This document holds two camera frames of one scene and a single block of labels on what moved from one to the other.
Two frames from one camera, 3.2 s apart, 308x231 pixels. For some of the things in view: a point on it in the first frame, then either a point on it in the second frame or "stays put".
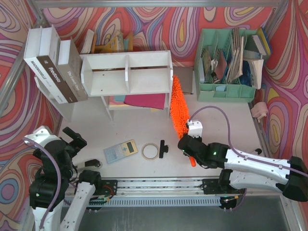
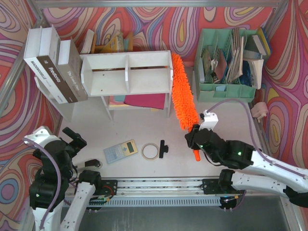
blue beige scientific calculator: [120, 151] stays put
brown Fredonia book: [48, 50] stays put
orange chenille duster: [179, 112] → [185, 98]
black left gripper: [75, 138] stays put
